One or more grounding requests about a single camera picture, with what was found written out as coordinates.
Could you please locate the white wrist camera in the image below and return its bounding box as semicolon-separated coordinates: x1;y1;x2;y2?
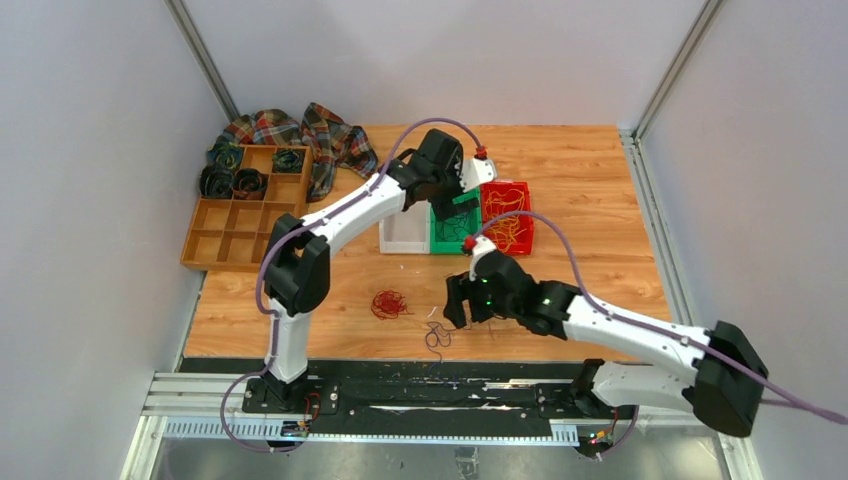
462;235;498;281
459;152;498;192

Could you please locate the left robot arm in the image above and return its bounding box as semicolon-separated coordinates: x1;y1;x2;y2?
255;129;497;413

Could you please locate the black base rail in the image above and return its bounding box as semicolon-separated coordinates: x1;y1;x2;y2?
142;357;743;458

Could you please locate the yellow cable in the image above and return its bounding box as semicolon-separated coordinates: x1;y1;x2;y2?
483;188;529;254

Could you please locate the white plastic bin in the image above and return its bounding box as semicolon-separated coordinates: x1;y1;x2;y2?
378;201;431;255

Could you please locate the blue cable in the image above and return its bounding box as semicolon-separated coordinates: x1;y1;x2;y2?
433;205;480;250
423;319;473;366

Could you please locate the red plastic bin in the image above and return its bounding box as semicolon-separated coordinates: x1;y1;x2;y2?
481;181;535;256

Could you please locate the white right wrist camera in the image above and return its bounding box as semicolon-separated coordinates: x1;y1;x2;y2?
462;235;498;281

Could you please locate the plaid cloth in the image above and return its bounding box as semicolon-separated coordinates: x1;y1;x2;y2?
213;102;378;203

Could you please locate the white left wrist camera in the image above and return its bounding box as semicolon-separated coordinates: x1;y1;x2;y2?
459;152;498;192

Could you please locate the wooden compartment tray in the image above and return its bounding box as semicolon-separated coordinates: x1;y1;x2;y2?
180;144;313;273

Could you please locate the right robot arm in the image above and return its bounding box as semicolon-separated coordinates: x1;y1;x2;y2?
443;250;768;438

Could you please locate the green plastic bin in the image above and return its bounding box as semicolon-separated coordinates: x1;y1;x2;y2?
429;189;483;255

